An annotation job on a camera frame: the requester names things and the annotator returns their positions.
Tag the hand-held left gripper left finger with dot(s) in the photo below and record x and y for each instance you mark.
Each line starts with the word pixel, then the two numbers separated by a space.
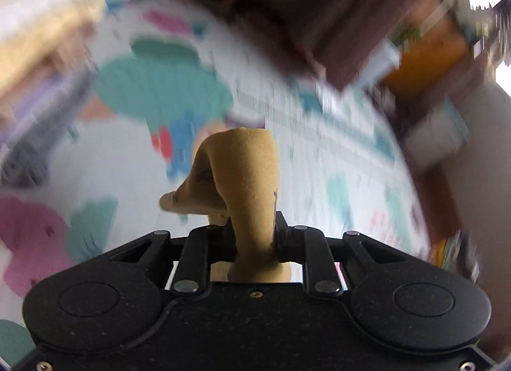
pixel 227 243

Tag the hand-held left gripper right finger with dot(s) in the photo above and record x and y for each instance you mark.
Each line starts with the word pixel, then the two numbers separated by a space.
pixel 279 249

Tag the yellow vehicle print pants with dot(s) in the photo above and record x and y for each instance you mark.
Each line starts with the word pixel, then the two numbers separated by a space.
pixel 251 179

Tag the stack of folded clothes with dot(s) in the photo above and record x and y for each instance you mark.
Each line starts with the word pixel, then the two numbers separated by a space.
pixel 445 253

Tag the cartoon printed play mat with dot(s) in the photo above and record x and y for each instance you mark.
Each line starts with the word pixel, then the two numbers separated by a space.
pixel 111 155

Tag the white bucket teal rim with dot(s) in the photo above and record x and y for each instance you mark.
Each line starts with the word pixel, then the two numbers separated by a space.
pixel 435 139

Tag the white planter bucket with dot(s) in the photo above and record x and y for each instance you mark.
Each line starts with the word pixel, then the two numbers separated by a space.
pixel 379 63

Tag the brown pink curtain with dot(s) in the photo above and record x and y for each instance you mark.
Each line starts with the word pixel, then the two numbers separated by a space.
pixel 319 27

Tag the orange wooden cabinet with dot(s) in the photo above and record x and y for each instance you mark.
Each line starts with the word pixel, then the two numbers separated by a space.
pixel 431 59

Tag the pile of assorted garments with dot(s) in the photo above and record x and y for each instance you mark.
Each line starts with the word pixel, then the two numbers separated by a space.
pixel 48 47

